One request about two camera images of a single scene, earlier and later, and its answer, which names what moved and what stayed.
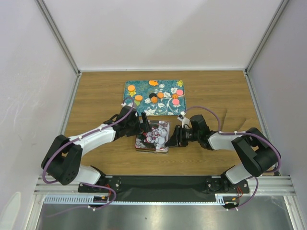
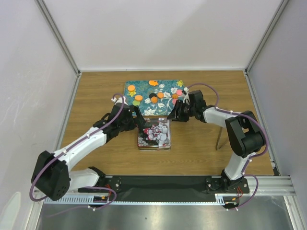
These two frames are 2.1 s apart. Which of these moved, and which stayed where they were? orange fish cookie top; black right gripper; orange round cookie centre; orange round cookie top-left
Moved: black right gripper
Stayed: orange fish cookie top; orange round cookie centre; orange round cookie top-left
